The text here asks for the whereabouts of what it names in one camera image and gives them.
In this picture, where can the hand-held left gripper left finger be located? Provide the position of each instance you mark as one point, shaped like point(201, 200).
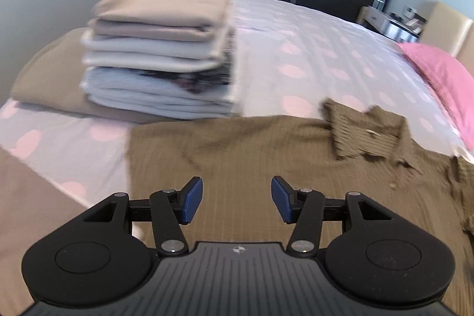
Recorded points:
point(192, 199)

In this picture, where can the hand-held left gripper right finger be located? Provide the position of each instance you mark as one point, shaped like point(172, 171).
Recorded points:
point(283, 199)

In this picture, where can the striped olive shirt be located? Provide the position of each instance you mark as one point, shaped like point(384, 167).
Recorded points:
point(240, 153)

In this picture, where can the stack of folded clothes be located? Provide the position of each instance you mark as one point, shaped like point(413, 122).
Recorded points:
point(159, 42)

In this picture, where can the polka dot bed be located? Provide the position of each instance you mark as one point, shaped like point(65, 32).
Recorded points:
point(314, 53)

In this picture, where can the beige folded blanket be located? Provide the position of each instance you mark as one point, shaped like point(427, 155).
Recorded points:
point(52, 79)

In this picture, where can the pink pillow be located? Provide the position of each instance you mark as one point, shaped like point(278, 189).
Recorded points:
point(444, 79)

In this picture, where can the white nightstand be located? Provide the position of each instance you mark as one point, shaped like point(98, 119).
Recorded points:
point(374, 18)

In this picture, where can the cream padded headboard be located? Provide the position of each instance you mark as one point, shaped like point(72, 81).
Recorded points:
point(444, 23)

